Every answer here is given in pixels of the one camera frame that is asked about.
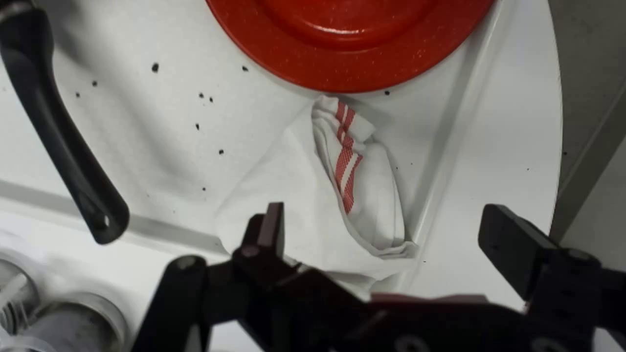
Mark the black frying pan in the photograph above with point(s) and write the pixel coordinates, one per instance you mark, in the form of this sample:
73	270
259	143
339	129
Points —
26	45

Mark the white tray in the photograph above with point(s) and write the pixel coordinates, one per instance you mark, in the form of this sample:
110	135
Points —
177	114

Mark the red plate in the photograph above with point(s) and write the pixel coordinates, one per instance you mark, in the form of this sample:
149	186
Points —
349	45

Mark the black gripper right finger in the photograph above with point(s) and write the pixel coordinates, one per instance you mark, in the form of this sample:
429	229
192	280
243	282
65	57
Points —
544	274

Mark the white towel with red stripes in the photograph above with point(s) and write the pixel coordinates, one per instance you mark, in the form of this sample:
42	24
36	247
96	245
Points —
339	192

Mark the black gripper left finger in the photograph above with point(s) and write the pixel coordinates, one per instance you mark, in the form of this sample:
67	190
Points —
259	260

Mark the round white table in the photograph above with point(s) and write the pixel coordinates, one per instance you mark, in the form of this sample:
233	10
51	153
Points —
499	143

